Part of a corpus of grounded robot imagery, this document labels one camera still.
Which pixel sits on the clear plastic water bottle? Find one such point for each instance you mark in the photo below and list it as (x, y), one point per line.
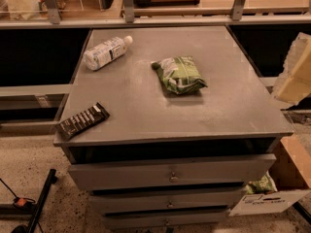
(106, 52)

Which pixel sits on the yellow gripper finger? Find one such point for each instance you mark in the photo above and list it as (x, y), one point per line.
(294, 83)

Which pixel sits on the green jalapeno chip bag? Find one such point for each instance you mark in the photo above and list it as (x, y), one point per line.
(179, 74)

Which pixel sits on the cardboard box with flap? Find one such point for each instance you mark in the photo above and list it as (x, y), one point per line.
(289, 179)

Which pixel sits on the top grey drawer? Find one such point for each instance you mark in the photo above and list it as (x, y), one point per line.
(168, 172)

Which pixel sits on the grey drawer cabinet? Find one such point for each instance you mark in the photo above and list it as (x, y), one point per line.
(232, 115)

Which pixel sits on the black stand leg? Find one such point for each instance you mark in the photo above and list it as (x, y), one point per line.
(38, 208)

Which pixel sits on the dark rxbar chocolate bar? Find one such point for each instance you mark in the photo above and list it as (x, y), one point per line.
(75, 125)

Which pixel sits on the bottom grey drawer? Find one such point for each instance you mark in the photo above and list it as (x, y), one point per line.
(165, 219)

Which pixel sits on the grey drawer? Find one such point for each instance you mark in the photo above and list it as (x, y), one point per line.
(168, 172)
(166, 200)
(165, 219)

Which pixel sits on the green bag in box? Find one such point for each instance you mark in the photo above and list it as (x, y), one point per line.
(265, 185)

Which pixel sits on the middle grey drawer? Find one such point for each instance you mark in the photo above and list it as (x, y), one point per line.
(166, 200)

